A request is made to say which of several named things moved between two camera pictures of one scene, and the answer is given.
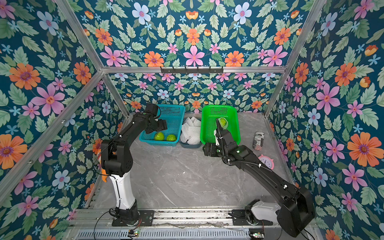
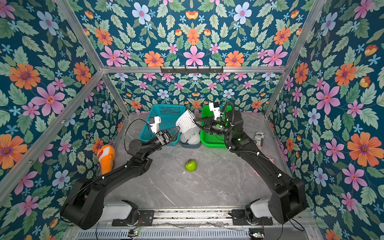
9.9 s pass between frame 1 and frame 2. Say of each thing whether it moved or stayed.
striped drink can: stayed
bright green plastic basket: stayed
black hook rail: stayed
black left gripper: moved
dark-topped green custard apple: moved
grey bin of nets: stayed
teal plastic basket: stayed
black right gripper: moved
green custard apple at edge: stayed
